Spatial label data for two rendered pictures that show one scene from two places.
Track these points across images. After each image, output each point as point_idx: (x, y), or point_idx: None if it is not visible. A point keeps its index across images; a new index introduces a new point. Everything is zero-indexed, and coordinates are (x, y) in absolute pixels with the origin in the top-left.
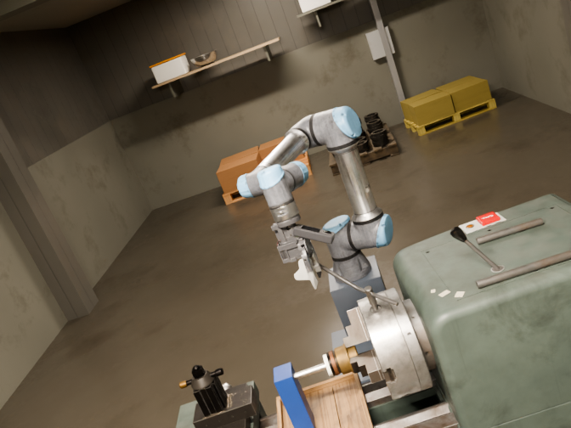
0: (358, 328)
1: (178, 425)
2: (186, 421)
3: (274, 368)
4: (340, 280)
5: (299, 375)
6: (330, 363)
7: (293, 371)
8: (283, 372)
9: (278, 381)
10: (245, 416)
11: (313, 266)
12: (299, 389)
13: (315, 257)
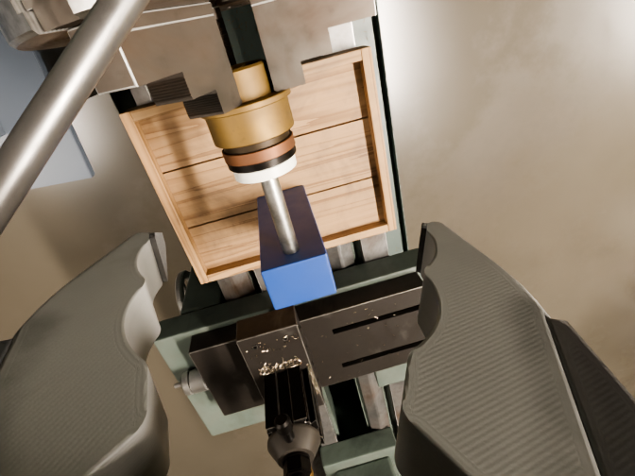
0: (186, 43)
1: (263, 418)
2: (255, 411)
3: (277, 308)
4: None
5: (295, 237)
6: (289, 154)
7: (279, 256)
8: (302, 280)
9: (334, 283)
10: (300, 324)
11: (156, 331)
12: (297, 231)
13: (84, 369)
